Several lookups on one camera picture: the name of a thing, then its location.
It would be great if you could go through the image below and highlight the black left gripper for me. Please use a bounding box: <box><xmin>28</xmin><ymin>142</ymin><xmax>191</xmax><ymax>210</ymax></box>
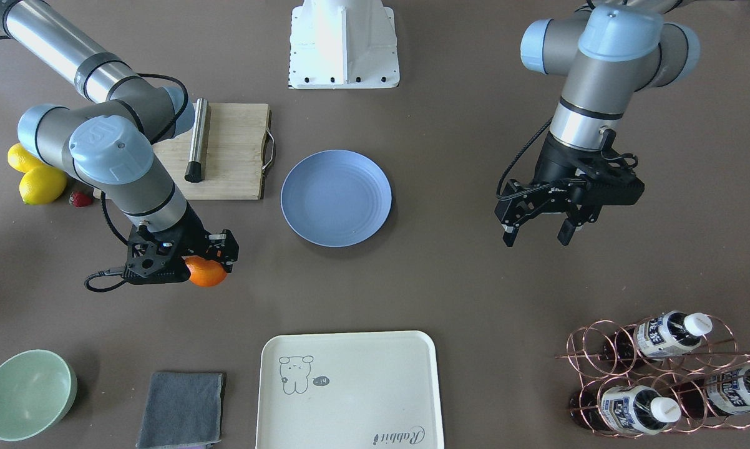
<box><xmin>495</xmin><ymin>134</ymin><xmax>645</xmax><ymax>248</ymax></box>

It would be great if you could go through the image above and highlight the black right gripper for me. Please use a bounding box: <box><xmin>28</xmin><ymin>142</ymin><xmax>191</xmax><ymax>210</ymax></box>
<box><xmin>176</xmin><ymin>203</ymin><xmax>239</xmax><ymax>274</ymax></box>

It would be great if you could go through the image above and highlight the orange fruit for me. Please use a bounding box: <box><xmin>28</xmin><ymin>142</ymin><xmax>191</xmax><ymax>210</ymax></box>
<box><xmin>184</xmin><ymin>256</ymin><xmax>228</xmax><ymax>287</ymax></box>

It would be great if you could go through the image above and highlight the blue round plate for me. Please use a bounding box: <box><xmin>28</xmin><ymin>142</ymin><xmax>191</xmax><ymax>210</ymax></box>
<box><xmin>280</xmin><ymin>150</ymin><xmax>393</xmax><ymax>248</ymax></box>

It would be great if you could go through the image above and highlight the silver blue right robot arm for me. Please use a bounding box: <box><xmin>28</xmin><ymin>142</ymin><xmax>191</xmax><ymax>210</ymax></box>
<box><xmin>0</xmin><ymin>1</ymin><xmax>238</xmax><ymax>283</ymax></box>

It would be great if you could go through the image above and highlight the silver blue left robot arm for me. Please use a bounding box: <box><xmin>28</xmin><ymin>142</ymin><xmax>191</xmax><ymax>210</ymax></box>
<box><xmin>495</xmin><ymin>1</ymin><xmax>701</xmax><ymax>247</ymax></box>

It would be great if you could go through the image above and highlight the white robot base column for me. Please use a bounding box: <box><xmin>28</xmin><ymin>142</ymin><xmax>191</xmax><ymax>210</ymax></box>
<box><xmin>288</xmin><ymin>1</ymin><xmax>401</xmax><ymax>89</ymax></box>

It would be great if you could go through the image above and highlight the wooden cutting board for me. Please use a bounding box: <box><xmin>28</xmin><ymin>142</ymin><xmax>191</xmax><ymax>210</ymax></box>
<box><xmin>153</xmin><ymin>103</ymin><xmax>271</xmax><ymax>201</ymax></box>

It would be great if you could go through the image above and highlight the steel muddler black tip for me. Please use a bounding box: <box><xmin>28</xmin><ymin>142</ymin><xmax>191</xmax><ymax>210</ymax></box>
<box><xmin>184</xmin><ymin>99</ymin><xmax>210</xmax><ymax>183</ymax></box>

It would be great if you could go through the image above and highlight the grey folded cloth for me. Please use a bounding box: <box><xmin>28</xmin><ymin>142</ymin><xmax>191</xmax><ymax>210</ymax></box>
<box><xmin>136</xmin><ymin>370</ymin><xmax>226</xmax><ymax>448</ymax></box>

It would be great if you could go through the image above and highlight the red strawberry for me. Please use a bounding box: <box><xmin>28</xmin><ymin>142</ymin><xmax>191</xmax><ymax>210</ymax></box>
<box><xmin>68</xmin><ymin>191</ymin><xmax>94</xmax><ymax>208</ymax></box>

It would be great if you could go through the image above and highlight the top drink bottle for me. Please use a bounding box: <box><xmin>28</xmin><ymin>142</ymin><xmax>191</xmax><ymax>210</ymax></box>
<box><xmin>601</xmin><ymin>311</ymin><xmax>713</xmax><ymax>367</ymax></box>

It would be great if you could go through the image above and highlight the drink bottle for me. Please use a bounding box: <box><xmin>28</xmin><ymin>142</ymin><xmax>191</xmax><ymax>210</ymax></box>
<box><xmin>568</xmin><ymin>385</ymin><xmax>682</xmax><ymax>437</ymax></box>
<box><xmin>678</xmin><ymin>365</ymin><xmax>750</xmax><ymax>418</ymax></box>
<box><xmin>601</xmin><ymin>311</ymin><xmax>713</xmax><ymax>367</ymax></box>

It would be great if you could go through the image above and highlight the cream rabbit tray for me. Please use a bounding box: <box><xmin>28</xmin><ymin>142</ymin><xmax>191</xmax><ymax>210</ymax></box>
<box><xmin>255</xmin><ymin>331</ymin><xmax>446</xmax><ymax>448</ymax></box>

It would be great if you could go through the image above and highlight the lower drink bottle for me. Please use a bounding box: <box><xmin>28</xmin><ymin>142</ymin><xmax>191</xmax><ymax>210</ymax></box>
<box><xmin>678</xmin><ymin>365</ymin><xmax>750</xmax><ymax>418</ymax></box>
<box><xmin>568</xmin><ymin>385</ymin><xmax>682</xmax><ymax>437</ymax></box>

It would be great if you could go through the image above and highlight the lower yellow lemon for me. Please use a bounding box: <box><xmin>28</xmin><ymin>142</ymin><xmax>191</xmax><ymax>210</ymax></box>
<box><xmin>19</xmin><ymin>165</ymin><xmax>68</xmax><ymax>205</ymax></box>

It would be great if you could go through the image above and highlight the yellow lemon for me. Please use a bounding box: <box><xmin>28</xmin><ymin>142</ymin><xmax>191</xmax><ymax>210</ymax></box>
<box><xmin>19</xmin><ymin>165</ymin><xmax>68</xmax><ymax>205</ymax></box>
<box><xmin>7</xmin><ymin>143</ymin><xmax>45</xmax><ymax>173</ymax></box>

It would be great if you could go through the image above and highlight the upper yellow lemon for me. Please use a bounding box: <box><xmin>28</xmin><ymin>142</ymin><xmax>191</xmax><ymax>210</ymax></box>
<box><xmin>7</xmin><ymin>143</ymin><xmax>45</xmax><ymax>173</ymax></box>

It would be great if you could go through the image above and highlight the light green bowl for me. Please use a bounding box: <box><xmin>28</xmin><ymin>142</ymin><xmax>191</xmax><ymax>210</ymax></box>
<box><xmin>0</xmin><ymin>349</ymin><xmax>77</xmax><ymax>442</ymax></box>

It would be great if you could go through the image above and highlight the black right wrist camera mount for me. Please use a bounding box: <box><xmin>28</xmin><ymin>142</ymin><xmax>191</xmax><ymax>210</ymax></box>
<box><xmin>121</xmin><ymin>226</ymin><xmax>190</xmax><ymax>285</ymax></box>

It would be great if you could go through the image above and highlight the copper wire bottle rack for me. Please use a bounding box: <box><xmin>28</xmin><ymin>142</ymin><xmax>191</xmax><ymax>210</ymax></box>
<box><xmin>564</xmin><ymin>311</ymin><xmax>750</xmax><ymax>438</ymax></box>

